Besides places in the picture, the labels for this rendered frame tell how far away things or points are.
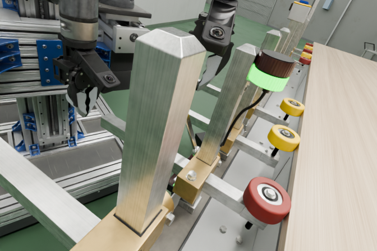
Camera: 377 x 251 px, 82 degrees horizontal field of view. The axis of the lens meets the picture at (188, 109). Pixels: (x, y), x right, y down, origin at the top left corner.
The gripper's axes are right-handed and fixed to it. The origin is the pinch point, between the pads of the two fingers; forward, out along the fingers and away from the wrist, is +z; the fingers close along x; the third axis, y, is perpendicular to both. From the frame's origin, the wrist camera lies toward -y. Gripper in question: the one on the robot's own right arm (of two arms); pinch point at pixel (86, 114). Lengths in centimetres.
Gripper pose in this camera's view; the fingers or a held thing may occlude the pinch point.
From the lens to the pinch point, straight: 64.9
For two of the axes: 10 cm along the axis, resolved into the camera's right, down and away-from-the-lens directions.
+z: -2.4, 8.3, 5.1
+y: -8.4, -4.3, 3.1
